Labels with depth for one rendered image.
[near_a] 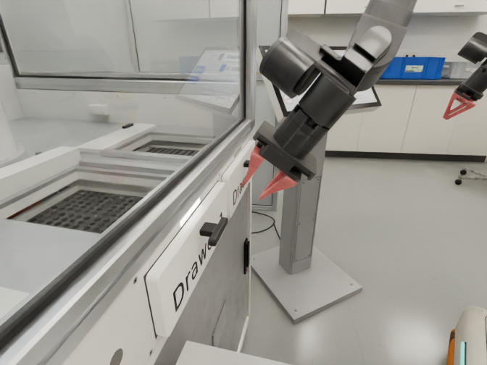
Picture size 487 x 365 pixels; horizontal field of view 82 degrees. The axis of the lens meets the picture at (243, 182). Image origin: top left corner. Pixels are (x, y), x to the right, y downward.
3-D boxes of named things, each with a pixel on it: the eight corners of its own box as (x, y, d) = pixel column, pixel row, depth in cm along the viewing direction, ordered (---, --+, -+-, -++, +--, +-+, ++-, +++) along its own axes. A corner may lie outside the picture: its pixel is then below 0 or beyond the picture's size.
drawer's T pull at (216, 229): (228, 222, 51) (228, 216, 50) (215, 248, 44) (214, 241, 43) (209, 220, 51) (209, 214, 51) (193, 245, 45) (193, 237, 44)
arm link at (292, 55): (400, 36, 33) (374, 74, 41) (325, -20, 35) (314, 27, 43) (329, 110, 32) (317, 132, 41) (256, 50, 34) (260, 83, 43)
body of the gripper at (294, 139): (258, 129, 45) (286, 89, 41) (309, 166, 45) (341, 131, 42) (249, 141, 39) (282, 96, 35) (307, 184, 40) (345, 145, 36)
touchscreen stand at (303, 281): (361, 291, 153) (407, 96, 110) (293, 324, 134) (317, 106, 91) (304, 240, 193) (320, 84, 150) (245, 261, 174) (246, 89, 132)
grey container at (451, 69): (471, 77, 338) (476, 61, 330) (488, 79, 310) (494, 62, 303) (435, 76, 342) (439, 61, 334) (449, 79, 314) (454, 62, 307)
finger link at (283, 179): (240, 171, 49) (272, 129, 44) (273, 195, 49) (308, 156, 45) (230, 189, 43) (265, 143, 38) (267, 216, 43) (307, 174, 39)
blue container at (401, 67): (423, 77, 341) (428, 56, 332) (441, 80, 304) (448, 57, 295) (372, 76, 347) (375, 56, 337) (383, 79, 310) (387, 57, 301)
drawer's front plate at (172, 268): (227, 225, 64) (225, 181, 60) (167, 340, 39) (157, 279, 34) (219, 224, 65) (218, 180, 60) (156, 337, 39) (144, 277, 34)
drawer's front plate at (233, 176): (254, 172, 92) (254, 140, 87) (230, 219, 66) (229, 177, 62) (248, 171, 92) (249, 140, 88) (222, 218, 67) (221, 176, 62)
